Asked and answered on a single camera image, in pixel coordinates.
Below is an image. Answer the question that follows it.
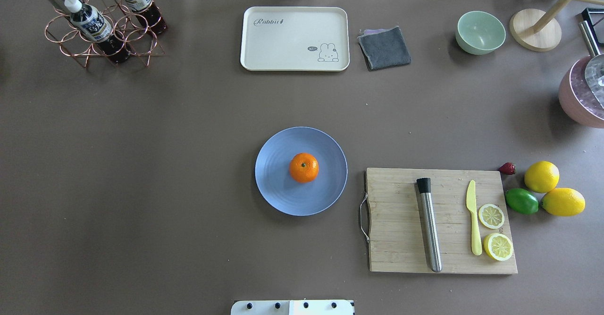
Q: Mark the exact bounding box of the copper bottle rack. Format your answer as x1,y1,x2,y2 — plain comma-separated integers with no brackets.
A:
44,0,168,68

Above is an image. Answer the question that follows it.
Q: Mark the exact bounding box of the pink bowl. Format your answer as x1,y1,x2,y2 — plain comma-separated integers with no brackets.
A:
558,55,604,128

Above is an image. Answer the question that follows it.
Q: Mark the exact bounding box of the steel muddler rod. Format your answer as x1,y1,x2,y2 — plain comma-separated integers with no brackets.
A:
416,177,443,272

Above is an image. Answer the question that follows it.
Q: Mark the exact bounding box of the grey cloth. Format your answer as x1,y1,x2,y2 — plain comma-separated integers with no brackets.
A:
357,26,412,70

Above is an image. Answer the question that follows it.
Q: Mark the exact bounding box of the glass tray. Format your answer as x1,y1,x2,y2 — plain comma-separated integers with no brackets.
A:
581,8,604,40

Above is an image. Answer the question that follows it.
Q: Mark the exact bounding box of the wooden glass stand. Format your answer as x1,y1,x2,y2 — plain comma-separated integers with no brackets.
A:
509,0,604,52

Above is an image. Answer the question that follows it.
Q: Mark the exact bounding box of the red strawberry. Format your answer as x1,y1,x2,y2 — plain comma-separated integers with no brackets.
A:
498,162,516,175

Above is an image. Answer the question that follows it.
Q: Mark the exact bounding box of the orange mandarin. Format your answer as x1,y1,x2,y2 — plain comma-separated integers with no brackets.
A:
289,152,319,183

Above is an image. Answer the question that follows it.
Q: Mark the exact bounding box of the yellow lemon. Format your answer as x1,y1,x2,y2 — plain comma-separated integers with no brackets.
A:
541,187,586,217
524,162,560,193

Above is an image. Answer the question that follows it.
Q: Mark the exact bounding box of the cream rabbit tray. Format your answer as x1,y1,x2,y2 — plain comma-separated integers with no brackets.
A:
240,7,350,71

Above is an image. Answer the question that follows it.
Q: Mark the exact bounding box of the metal ice scoop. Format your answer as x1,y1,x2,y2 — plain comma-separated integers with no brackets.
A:
579,20,604,108

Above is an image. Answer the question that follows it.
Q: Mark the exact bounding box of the yellow plastic knife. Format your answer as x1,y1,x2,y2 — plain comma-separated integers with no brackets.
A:
466,180,483,255

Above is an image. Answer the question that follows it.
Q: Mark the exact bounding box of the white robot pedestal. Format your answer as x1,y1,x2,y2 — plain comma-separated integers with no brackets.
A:
230,299,355,315

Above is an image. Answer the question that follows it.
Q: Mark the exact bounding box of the blue plate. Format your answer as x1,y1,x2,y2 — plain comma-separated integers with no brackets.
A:
255,127,348,216

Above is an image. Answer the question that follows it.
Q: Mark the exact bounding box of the green lime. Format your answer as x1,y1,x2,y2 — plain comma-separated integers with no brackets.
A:
504,188,539,214

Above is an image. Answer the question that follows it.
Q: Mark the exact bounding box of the green bowl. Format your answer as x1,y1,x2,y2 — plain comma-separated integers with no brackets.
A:
455,11,506,55

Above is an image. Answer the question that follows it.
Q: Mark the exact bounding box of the wooden cutting board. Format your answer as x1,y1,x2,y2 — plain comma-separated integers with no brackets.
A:
365,167,518,275

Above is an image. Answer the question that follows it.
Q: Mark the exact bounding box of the lemon slice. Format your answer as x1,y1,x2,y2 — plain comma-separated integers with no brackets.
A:
483,233,514,261
478,204,505,230

